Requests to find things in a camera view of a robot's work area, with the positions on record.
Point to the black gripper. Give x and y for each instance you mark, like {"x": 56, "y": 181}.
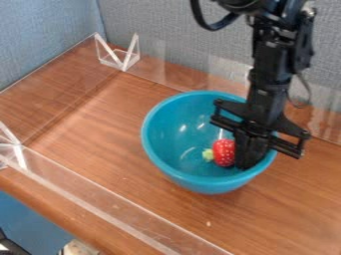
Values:
{"x": 254, "y": 136}

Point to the red toy strawberry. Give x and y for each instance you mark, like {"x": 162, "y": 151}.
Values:
{"x": 220, "y": 153}

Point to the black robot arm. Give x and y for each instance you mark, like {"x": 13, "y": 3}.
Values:
{"x": 282, "y": 28}

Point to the blue plastic bowl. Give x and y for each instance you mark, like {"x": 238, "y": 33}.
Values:
{"x": 176, "y": 133}

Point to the clear acrylic back barrier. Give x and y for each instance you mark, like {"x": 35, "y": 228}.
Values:
{"x": 226, "y": 76}

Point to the clear acrylic barrier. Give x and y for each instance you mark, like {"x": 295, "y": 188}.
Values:
{"x": 226, "y": 76}
{"x": 104, "y": 218}

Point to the clear acrylic front barrier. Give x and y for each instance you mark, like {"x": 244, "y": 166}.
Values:
{"x": 104, "y": 218}

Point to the clear acrylic corner bracket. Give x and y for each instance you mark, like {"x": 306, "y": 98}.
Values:
{"x": 116, "y": 58}

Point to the clear acrylic left bracket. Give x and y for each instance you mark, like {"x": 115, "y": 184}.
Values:
{"x": 10, "y": 148}

